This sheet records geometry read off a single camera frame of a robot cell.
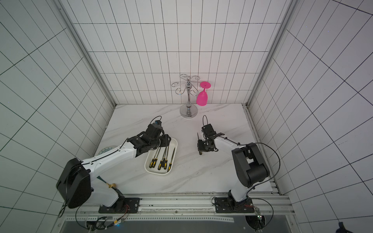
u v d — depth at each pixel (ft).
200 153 2.95
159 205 2.44
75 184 1.35
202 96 3.29
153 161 2.87
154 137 2.13
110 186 2.54
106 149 2.94
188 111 3.81
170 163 2.85
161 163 2.87
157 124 2.45
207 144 2.27
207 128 2.51
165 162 2.86
